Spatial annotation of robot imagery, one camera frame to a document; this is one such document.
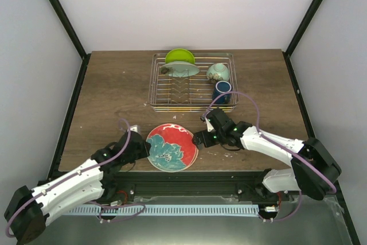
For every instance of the black frame post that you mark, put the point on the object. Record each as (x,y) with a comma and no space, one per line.
(304,24)
(66,23)

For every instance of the light blue slotted cable duct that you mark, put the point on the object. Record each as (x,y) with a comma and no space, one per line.
(170,210)

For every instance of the red rimmed plate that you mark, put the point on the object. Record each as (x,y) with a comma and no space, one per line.
(172,149)

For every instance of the right black frame post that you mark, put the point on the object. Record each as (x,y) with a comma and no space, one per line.
(304,24)

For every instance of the pale green ceramic bowl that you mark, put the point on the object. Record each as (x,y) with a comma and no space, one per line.
(218,72)

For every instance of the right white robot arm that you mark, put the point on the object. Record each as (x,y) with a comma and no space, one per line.
(311,168)

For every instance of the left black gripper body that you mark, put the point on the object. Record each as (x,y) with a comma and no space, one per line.
(142,154)

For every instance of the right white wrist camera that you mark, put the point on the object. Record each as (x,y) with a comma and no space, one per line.
(209,126)

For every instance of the dark blue mug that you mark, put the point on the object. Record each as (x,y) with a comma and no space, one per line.
(221,92)

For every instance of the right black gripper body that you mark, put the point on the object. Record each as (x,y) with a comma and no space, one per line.
(207,142)

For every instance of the lime green plate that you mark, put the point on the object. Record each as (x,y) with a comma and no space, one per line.
(179,54)

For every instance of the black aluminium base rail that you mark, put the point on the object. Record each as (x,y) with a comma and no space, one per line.
(242,185)

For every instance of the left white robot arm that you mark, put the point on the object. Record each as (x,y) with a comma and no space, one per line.
(30,211)

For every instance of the wire dish rack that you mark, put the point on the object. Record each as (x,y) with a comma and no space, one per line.
(185,93)

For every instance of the pale teal floral plate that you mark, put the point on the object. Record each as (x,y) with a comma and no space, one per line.
(179,69)

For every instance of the left black frame post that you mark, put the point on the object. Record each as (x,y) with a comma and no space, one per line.
(66,23)

